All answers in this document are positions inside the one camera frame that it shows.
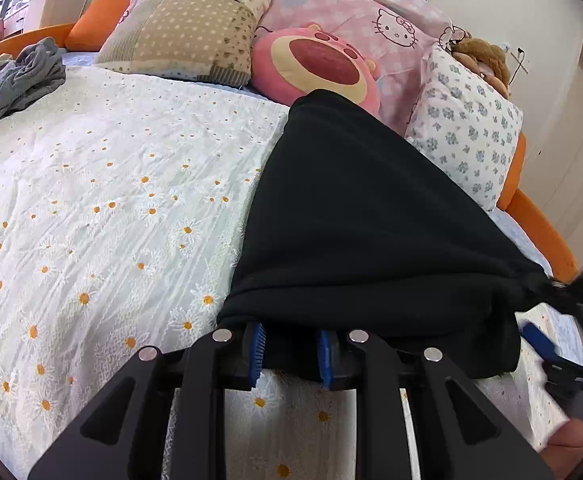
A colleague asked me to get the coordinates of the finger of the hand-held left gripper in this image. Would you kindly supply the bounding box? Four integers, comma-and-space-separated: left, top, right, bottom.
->
519, 322, 583, 401
524, 272, 578, 313

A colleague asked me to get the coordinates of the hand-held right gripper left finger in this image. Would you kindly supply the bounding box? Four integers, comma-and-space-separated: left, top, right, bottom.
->
28, 322, 267, 480

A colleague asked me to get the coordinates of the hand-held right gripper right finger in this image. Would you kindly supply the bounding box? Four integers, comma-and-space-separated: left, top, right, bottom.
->
316, 329, 555, 480

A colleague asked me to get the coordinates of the black sweater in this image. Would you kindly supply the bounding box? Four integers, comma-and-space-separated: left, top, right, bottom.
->
218, 89, 555, 383

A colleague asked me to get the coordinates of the person's left hand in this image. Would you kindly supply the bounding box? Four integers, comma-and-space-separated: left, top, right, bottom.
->
541, 417, 583, 467

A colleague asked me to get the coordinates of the light blue quilted sheet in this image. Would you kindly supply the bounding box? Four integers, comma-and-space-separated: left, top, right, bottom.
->
62, 50, 557, 278

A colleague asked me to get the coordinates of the white blue floral pillow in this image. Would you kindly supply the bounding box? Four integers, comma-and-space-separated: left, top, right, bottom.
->
405, 45, 525, 211

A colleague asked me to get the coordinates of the brown plush toy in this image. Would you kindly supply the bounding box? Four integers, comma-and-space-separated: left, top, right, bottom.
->
449, 37, 513, 101

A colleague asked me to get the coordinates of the pink bear plush cushion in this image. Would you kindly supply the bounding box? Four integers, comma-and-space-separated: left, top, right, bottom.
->
250, 24, 382, 113

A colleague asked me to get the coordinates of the beige patchwork dotted pillow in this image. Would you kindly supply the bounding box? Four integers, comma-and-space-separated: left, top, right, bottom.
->
96, 0, 272, 90

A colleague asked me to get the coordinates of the pink cartoon cat duvet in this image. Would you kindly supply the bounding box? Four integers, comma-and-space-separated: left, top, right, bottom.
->
116, 0, 472, 138

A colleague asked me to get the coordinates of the grey garment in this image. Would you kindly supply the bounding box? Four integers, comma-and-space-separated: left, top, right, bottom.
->
0, 37, 67, 138

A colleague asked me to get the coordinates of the orange cushion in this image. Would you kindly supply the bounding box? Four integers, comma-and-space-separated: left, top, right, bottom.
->
66, 0, 165, 53

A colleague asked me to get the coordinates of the reddish wooden cabinet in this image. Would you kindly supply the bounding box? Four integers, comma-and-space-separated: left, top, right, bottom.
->
0, 0, 35, 36

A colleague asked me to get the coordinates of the orange bed frame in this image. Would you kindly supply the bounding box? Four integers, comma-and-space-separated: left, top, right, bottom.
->
0, 0, 579, 283

